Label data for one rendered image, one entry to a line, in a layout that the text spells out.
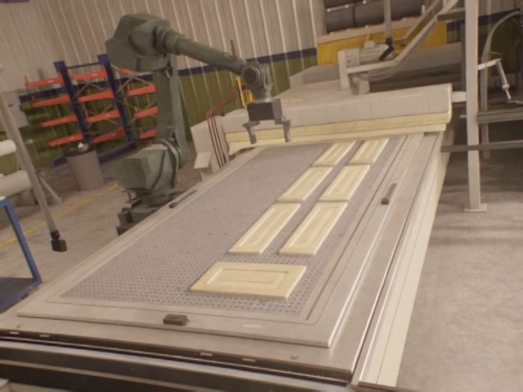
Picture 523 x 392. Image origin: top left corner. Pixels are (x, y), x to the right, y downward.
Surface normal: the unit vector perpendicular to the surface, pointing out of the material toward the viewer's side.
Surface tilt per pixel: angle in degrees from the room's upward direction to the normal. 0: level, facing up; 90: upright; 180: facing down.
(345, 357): 0
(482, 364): 0
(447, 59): 90
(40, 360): 90
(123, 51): 90
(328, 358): 0
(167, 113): 80
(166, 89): 90
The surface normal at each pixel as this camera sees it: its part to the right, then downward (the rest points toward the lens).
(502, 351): -0.18, -0.92
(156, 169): 0.86, 0.02
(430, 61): -0.38, 0.38
